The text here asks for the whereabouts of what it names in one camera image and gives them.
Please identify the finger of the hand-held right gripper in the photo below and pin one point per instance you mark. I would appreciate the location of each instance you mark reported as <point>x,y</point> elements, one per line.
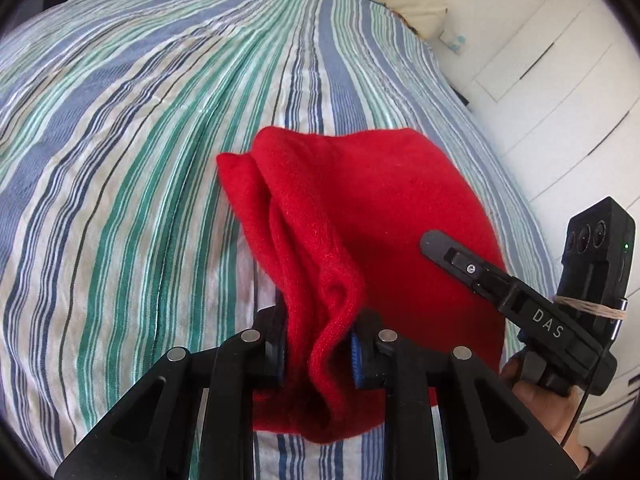
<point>465,265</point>

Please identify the tan twine band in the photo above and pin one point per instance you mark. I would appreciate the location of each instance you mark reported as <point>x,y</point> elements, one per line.
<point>592,307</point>

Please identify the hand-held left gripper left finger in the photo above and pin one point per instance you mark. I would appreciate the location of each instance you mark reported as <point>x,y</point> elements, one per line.
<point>272,355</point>

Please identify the white cabinet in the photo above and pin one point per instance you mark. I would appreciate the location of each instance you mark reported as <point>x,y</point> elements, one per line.
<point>560,85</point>

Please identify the white wall socket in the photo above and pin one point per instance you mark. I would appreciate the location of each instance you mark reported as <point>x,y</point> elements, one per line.
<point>454,41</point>

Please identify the striped bed blanket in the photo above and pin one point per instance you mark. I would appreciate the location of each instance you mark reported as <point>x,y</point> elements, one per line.
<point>125,160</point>

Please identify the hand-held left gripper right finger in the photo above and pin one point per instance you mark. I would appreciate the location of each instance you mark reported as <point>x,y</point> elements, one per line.
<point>356,360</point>

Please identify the person's right hand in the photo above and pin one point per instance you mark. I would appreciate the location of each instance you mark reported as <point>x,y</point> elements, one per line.
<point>540,407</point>

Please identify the red sweater with white print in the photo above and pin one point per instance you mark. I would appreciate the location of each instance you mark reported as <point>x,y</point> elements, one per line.
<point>375,200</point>

